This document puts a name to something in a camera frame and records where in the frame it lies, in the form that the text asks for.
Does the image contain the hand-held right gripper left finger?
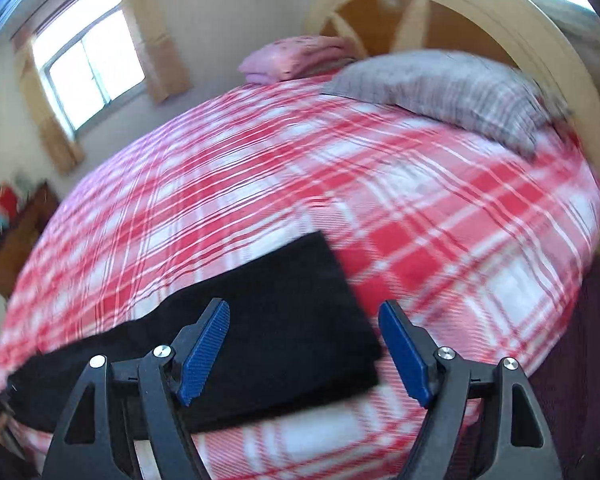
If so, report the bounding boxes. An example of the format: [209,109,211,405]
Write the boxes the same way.
[40,298,231,480]

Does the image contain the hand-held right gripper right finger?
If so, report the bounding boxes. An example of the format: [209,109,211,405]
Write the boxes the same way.
[378,300,563,480]

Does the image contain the black pants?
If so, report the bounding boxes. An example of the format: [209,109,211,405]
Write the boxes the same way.
[5,230,385,433]

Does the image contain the red plaid bed sheet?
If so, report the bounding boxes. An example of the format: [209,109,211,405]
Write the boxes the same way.
[0,75,600,480]

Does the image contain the wooden desk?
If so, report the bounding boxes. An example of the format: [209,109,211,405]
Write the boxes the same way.
[0,182,61,301]

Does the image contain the red gift bag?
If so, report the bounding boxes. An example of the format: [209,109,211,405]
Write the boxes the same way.
[0,185,21,231]

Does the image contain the striped pillow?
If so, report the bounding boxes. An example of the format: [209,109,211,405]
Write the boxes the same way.
[320,50,571,158]

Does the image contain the beige patterned curtain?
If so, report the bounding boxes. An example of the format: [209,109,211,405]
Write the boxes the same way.
[12,35,86,173]
[112,0,191,103]

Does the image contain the folded pink blanket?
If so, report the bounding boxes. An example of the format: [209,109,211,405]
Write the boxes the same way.
[237,35,358,85]

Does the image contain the sliding window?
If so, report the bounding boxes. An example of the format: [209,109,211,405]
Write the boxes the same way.
[30,0,146,133]

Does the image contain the cream and brown headboard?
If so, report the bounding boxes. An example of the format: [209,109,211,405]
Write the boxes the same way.
[302,0,600,261]

